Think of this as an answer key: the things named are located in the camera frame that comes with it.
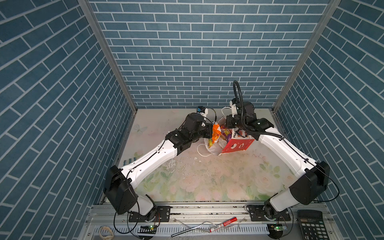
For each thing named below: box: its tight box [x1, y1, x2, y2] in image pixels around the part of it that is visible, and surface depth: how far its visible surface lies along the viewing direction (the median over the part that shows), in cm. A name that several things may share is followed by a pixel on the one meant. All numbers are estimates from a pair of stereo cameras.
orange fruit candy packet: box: [208, 123, 222, 148], surface depth 77 cm
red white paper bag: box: [204, 128, 256, 156], surface depth 85 cm
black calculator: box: [297, 209, 331, 240], surface depth 71 cm
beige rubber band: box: [99, 226, 114, 240], surface depth 68 cm
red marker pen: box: [209, 217, 238, 233], surface depth 72 cm
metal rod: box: [171, 221, 217, 238], surface depth 71 cm
